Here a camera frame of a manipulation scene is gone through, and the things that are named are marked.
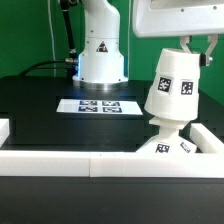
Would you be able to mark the white lamp shade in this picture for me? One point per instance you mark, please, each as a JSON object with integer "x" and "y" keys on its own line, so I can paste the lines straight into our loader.
{"x": 174, "y": 92}

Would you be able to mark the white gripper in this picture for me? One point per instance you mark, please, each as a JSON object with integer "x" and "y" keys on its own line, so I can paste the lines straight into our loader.
{"x": 164, "y": 18}

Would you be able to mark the white front wall bar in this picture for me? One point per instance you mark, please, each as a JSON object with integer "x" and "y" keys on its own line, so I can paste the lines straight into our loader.
{"x": 95, "y": 164}

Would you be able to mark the white lamp base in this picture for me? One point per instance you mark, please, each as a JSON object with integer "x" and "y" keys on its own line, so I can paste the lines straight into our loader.
{"x": 167, "y": 141}

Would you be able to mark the white marker tag sheet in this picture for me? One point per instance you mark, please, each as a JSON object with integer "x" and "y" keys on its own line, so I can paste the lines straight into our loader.
{"x": 98, "y": 107}

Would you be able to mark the white left wall bar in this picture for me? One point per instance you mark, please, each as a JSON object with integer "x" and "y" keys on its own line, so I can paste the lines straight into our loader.
{"x": 4, "y": 130}

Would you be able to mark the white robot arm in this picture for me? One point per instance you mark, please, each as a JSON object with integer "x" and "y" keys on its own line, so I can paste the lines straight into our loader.
{"x": 101, "y": 65}

